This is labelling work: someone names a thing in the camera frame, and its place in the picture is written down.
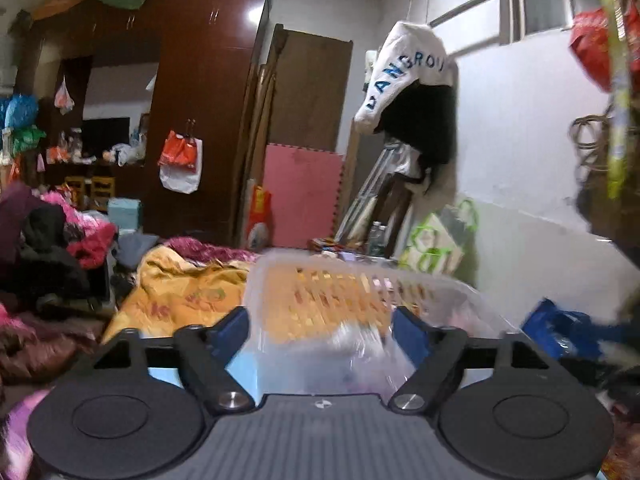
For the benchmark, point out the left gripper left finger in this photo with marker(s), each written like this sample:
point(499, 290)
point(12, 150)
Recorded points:
point(205, 353)

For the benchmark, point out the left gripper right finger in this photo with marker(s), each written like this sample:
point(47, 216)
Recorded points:
point(436, 354)

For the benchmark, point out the yellow orange blanket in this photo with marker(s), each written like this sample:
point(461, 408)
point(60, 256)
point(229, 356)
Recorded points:
point(172, 293)

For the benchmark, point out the green white tote bag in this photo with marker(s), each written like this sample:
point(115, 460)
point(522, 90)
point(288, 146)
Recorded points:
point(437, 245)

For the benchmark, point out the clear plastic basket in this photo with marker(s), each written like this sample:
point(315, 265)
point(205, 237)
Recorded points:
point(320, 325)

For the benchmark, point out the blue shopping bag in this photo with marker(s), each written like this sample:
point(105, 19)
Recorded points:
point(573, 334)

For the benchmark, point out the pile of dark clothes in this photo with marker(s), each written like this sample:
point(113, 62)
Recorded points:
point(51, 253)

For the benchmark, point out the orange white plastic bag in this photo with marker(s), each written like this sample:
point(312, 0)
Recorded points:
point(181, 163)

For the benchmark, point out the pink foam mat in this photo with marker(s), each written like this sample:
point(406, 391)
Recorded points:
point(305, 187)

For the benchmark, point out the brown hanging bag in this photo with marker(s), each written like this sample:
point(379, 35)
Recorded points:
point(616, 219)

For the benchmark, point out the white hoodie blue letters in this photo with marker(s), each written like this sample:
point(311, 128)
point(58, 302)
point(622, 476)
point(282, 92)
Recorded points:
point(411, 99)

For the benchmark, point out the brown wooden board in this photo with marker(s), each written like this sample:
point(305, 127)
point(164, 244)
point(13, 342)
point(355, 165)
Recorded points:
point(310, 80)

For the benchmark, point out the dark red wooden wardrobe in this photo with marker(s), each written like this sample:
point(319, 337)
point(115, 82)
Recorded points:
point(206, 52)

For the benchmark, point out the red plastic bag hanging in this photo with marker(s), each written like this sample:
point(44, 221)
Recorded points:
point(589, 43)

